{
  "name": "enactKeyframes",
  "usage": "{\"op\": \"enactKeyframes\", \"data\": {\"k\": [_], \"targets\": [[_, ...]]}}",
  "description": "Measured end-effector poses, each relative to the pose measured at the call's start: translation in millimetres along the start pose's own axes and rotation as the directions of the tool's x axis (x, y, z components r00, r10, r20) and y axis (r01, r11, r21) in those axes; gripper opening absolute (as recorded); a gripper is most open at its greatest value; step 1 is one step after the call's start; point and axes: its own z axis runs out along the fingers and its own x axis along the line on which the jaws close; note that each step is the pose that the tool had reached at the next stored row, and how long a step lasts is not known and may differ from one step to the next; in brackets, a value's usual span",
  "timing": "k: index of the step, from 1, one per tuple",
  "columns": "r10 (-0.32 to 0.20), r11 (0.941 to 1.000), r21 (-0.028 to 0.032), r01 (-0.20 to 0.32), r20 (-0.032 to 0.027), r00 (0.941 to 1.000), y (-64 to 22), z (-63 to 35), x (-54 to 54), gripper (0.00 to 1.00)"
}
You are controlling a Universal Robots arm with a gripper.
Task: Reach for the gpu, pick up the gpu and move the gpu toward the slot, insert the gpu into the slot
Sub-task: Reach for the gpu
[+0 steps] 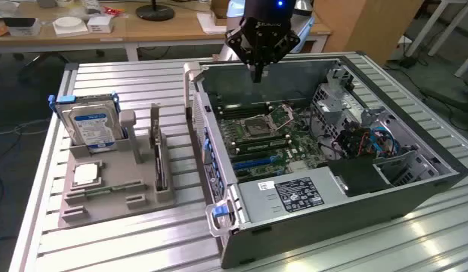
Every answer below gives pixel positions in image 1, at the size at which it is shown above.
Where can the black plastic shroud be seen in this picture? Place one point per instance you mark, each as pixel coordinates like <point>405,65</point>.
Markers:
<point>358,175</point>

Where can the CPU socket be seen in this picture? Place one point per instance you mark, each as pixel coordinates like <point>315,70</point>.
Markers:
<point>258,126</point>

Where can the red packet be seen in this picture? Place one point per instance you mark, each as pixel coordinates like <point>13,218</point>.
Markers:
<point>114,11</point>

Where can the small white box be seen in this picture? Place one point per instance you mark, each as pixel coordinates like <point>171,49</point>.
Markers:
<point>101,25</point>

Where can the green graphics card black fan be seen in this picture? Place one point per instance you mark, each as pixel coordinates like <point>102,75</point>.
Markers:
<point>161,158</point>

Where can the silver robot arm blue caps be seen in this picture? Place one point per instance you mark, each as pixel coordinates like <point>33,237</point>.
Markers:
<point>230,52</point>

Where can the gray power supply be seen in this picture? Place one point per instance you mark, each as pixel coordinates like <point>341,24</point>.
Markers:
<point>265,198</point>

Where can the metal disk bay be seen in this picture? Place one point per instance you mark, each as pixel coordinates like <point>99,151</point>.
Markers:
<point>333,107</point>

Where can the black round lamp base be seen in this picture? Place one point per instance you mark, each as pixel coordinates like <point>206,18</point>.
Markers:
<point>155,12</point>

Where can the white paper stack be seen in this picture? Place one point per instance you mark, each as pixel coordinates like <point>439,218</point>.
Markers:
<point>211,25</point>

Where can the gray cup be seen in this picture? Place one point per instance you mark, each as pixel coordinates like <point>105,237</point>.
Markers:
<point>47,3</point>

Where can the hard disk in blue caddy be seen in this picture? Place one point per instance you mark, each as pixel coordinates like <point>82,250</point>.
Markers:
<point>90,127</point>

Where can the green RAM stick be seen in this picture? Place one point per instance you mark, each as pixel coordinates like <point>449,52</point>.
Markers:
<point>105,189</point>
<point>265,143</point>

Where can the white table frame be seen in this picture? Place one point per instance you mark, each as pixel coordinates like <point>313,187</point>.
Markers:
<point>446,25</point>

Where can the green motherboard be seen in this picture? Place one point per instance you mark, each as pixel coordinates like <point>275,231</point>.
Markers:
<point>294,141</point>

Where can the wooden cabinet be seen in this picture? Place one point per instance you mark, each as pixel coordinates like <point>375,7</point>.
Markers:
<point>370,28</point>

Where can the gray parts rack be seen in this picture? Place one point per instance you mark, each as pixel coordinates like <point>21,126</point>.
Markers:
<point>113,207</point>

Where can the white box with black top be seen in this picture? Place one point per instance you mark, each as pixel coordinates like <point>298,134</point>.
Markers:
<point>22,27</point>

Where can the wooden desk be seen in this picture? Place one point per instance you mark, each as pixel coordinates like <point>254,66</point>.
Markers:
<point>162,31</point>

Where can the blue expansion slot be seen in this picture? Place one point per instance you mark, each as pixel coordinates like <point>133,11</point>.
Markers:
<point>257,164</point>

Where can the silver CPU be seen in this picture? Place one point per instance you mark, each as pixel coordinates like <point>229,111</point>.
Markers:
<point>86,174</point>

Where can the blue case latch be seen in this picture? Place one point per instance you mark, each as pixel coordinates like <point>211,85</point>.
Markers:
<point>219,211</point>

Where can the metal socket cover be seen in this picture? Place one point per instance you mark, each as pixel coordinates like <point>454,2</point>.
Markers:
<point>283,113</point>

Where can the open black PC case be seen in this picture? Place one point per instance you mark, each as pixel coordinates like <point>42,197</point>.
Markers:
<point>313,226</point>

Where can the white boxes on desk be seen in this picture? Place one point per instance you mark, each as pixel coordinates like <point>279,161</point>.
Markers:
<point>70,27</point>

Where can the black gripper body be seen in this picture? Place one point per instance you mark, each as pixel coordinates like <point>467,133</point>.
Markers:
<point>266,25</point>

